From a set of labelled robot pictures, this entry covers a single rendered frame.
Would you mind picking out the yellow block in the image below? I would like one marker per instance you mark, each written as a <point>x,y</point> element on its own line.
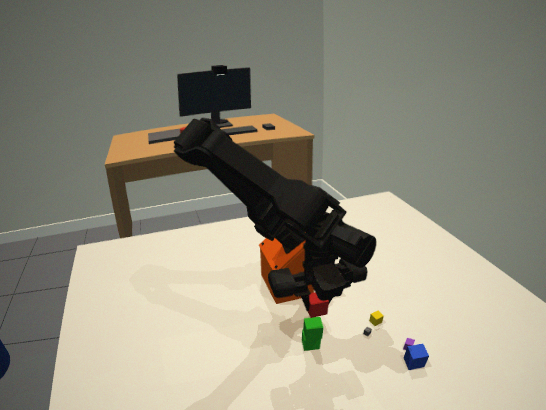
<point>376,318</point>

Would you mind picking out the green block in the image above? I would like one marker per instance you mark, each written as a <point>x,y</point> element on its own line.
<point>310,345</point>
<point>313,328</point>

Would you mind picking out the blue block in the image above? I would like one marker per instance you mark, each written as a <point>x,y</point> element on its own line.
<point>416,356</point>

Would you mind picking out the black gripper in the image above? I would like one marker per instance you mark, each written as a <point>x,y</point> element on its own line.
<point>284,284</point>

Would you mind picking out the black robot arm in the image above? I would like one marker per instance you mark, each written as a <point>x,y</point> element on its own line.
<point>282,209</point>

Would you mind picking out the small purple block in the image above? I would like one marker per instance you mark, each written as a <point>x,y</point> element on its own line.
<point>409,342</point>

